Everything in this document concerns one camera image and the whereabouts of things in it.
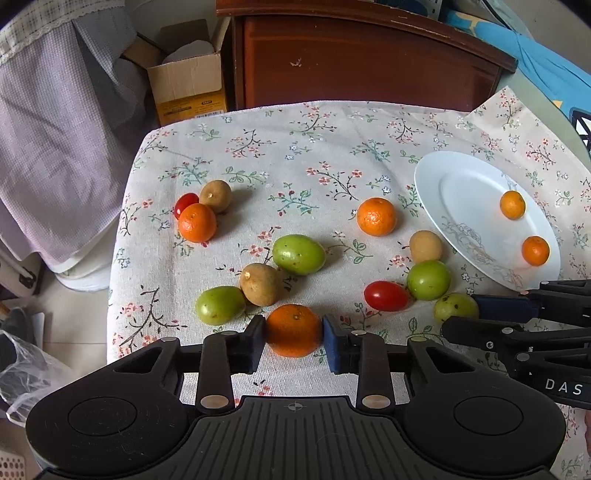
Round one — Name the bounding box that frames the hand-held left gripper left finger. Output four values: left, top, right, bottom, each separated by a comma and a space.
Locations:
112, 315, 267, 415

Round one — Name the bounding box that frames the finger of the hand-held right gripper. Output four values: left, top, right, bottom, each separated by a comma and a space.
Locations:
472, 279, 591, 325
440, 316, 591, 370

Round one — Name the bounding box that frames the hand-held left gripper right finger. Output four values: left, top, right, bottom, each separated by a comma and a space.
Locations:
322, 314, 480, 413

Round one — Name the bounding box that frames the spotted green jujube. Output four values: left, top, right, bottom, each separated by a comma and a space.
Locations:
433, 292, 480, 325

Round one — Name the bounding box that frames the red cherry tomato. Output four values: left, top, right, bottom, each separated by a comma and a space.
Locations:
363, 280, 410, 312
173, 192, 200, 220

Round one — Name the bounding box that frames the oval green jujube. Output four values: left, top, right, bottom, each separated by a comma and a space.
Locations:
272, 234, 327, 276

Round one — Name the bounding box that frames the white plate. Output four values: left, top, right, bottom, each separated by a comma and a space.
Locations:
414, 151, 561, 292

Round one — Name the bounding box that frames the brown longan fruit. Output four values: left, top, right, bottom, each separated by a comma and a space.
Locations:
199, 179, 232, 213
239, 263, 281, 306

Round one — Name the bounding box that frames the small orange mandarin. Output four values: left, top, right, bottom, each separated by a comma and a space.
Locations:
500, 190, 526, 220
522, 235, 550, 267

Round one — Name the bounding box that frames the pale tan longan fruit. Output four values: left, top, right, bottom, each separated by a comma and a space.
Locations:
409, 230, 443, 264

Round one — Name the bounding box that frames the floral tablecloth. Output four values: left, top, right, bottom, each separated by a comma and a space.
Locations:
107, 85, 591, 480

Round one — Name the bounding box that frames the clear plastic bag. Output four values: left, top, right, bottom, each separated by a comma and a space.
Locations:
0, 329, 72, 428

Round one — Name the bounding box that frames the blue cloth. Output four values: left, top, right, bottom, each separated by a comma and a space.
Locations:
443, 7, 591, 151

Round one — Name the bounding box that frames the cardboard box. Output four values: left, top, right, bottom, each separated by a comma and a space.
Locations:
121, 16, 230, 126

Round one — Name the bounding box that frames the lilac checked cloth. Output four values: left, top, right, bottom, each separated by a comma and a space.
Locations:
0, 9, 160, 274

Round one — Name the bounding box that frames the dark wooden cabinet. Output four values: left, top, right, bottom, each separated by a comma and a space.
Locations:
216, 0, 518, 112

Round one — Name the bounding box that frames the white bag in box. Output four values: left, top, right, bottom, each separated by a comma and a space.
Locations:
161, 39, 215, 65

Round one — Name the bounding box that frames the checked curtain with lace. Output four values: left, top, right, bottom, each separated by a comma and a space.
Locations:
0, 0, 105, 65

